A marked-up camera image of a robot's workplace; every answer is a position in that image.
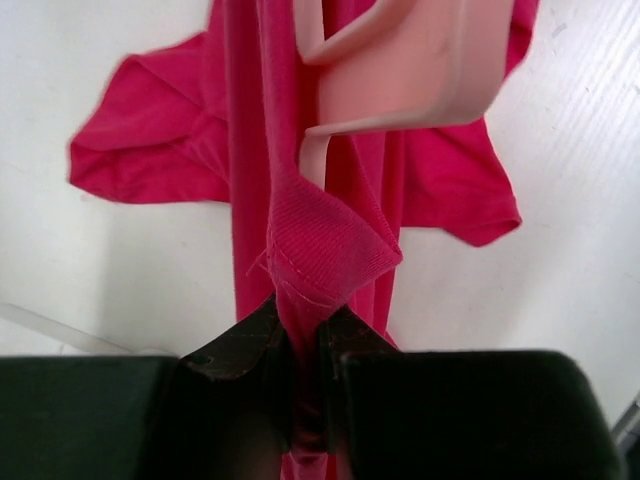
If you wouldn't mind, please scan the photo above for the pink hanger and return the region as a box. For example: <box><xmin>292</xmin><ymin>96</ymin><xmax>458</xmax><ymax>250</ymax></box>
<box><xmin>293</xmin><ymin>1</ymin><xmax>514</xmax><ymax>187</ymax></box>

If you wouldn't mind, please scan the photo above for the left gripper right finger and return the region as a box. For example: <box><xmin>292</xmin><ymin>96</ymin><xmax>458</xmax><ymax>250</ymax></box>
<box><xmin>318</xmin><ymin>308</ymin><xmax>627</xmax><ymax>479</ymax></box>

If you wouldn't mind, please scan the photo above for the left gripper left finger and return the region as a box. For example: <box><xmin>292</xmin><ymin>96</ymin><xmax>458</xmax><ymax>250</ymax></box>
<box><xmin>1</xmin><ymin>299</ymin><xmax>290</xmax><ymax>479</ymax></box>

